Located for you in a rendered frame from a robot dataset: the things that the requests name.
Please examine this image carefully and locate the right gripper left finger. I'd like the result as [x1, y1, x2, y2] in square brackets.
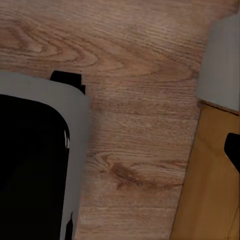
[0, 133, 26, 193]

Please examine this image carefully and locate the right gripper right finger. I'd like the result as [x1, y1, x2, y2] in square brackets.
[224, 133, 240, 173]

